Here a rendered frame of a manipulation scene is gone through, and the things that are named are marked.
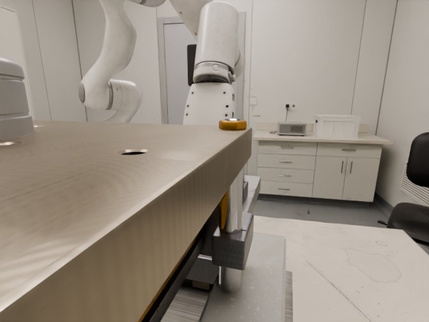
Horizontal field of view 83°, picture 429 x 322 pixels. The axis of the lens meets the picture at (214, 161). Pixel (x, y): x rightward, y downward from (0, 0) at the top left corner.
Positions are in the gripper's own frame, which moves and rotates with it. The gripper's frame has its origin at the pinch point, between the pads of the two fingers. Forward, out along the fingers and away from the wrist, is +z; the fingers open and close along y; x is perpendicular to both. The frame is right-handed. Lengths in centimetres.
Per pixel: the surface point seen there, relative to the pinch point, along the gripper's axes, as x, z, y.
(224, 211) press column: 31.9, 6.5, -12.4
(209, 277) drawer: 21.6, 14.6, -9.1
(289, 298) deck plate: 19.4, 15.7, -17.1
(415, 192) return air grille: -199, -4, -123
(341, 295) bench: -9.2, 24.5, -28.4
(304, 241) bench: -26.3, 18.2, -22.2
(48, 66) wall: -169, -116, 268
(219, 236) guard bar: 31.8, 8.1, -12.2
